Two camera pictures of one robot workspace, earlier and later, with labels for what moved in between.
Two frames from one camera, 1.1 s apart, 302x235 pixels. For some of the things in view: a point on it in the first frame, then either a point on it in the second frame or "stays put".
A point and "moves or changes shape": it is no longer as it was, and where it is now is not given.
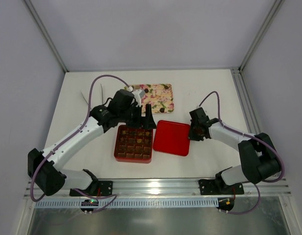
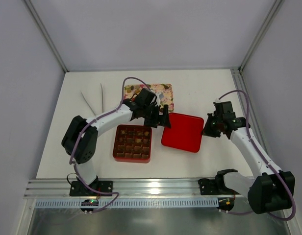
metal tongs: (102, 102) stays put
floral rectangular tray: (159, 96) stays put
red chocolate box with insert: (133, 144) stays put
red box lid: (172, 137) moves or changes shape
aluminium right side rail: (247, 106) stays put
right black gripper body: (195, 130) -> (210, 127)
